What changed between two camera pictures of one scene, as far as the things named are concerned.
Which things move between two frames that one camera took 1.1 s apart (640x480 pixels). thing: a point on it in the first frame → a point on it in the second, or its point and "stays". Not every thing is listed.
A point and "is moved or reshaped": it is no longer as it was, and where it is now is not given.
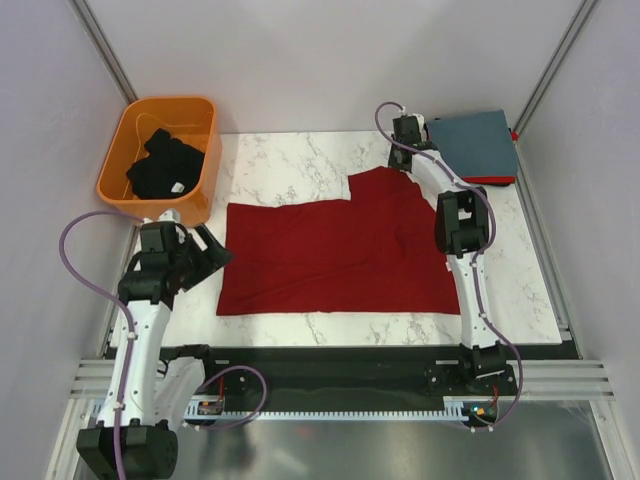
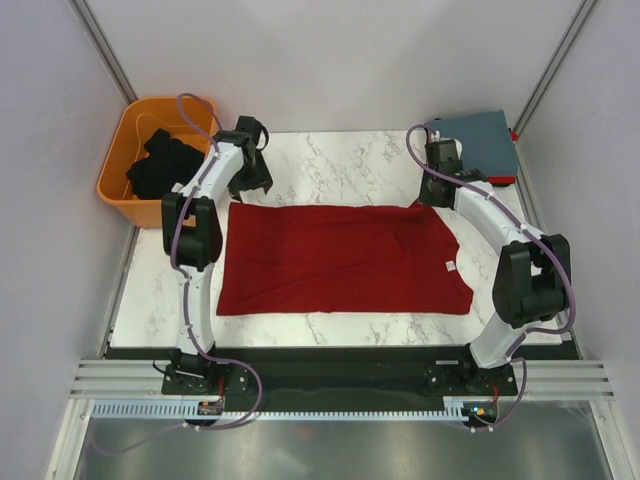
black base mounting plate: (329, 377) stays
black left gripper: (220, 256) → (260, 180)
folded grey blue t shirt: (477, 145) stays
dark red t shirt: (378, 252) is moved or reshaped
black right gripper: (391, 160) → (425, 197)
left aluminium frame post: (95, 34) stays
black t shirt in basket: (172, 169) stays
